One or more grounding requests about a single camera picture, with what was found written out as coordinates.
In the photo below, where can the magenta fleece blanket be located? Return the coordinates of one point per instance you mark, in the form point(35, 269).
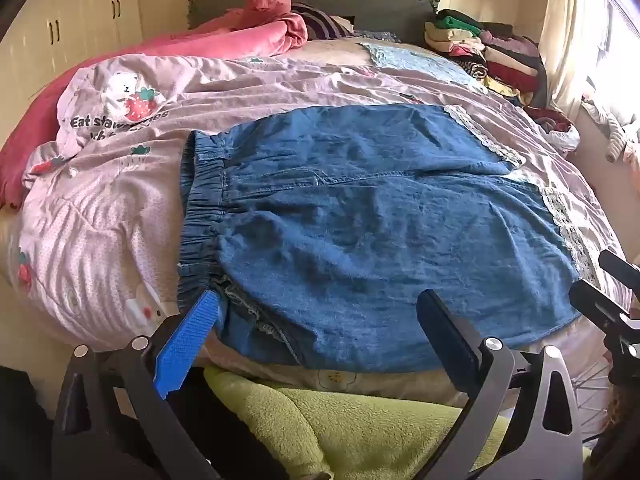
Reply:
point(35, 125)

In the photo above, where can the light blue lace cloth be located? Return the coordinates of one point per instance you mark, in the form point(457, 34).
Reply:
point(415, 60)

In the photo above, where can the red and white garment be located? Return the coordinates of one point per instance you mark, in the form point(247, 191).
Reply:
point(557, 127)

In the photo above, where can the pile of folded clothes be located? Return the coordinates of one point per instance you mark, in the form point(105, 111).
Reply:
point(495, 55)

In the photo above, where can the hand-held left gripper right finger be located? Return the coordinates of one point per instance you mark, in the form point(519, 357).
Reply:
point(450, 340)

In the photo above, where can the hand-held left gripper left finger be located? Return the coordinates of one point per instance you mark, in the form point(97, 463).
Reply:
point(192, 340)

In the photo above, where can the cream wardrobe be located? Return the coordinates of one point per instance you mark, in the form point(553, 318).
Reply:
point(65, 25)

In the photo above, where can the blue denim pants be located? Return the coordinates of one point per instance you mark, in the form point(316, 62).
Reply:
point(350, 235)

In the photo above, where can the salmon pink quilt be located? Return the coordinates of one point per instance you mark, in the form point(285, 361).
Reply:
point(270, 25)

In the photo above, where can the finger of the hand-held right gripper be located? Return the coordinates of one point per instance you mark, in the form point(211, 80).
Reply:
point(597, 302)
point(622, 267)

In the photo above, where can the purple striped garment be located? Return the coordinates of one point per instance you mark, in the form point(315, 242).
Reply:
point(322, 22)

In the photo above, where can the black garment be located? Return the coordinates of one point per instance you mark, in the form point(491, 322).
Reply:
point(22, 425)

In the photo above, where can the grey white garment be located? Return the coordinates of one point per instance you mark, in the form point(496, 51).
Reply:
point(615, 130)

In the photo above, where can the pink printed duvet cover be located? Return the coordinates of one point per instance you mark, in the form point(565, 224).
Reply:
point(125, 185)

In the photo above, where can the cream curtain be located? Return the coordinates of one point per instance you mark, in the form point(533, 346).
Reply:
point(570, 35)

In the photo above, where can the green fleece robe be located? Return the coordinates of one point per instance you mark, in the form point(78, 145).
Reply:
point(350, 435)

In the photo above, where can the bright window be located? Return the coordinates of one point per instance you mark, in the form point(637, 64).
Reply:
point(625, 45)

